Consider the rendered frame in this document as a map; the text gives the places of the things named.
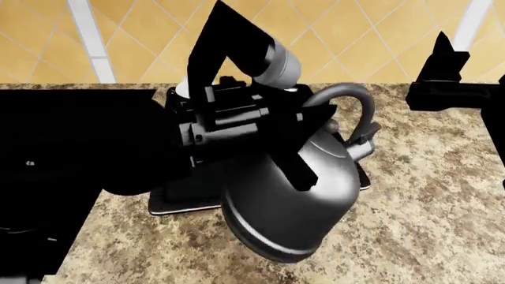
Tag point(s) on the dark metal kettle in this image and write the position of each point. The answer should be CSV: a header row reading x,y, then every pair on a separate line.
x,y
276,213

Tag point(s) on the black tray with silver rim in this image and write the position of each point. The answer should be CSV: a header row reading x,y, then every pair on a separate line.
x,y
185,206

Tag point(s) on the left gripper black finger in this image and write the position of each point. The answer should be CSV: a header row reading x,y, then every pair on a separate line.
x,y
317,116
300,171

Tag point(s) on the black bracket with grey cylinder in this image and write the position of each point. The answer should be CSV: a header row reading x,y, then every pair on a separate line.
x,y
229,35

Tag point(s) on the black cooktop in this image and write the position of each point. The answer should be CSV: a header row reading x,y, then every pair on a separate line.
x,y
39,124

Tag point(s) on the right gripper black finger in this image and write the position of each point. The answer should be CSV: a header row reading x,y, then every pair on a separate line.
x,y
444,65

